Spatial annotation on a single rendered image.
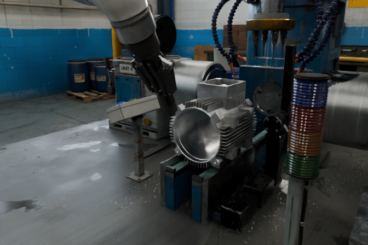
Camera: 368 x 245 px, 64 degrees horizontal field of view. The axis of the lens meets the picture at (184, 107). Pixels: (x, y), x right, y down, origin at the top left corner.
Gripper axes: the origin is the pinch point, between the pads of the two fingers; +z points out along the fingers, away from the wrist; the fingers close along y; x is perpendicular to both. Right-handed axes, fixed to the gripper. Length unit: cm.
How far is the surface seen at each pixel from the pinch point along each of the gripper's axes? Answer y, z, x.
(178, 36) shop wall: 450, 293, -518
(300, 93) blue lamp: -35.1, -10.5, 1.9
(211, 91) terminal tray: -5.9, 4.2, -11.3
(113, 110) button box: 21.1, 3.7, 3.6
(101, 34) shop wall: 518, 186, -345
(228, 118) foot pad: -14.1, 6.8, -4.6
